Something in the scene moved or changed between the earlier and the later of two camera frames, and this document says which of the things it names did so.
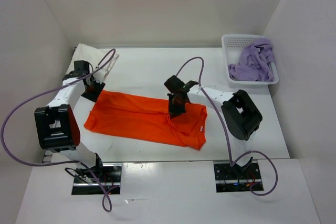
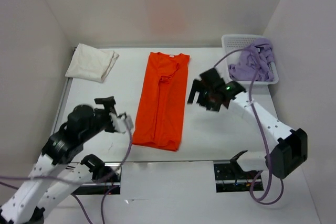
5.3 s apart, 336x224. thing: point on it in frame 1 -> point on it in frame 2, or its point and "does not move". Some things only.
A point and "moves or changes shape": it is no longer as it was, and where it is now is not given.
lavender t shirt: (253, 63) does not move
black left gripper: (99, 87) -> (109, 103)
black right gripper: (173, 111) -> (209, 106)
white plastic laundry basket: (232, 45) does not move
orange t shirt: (147, 119) moves or changes shape
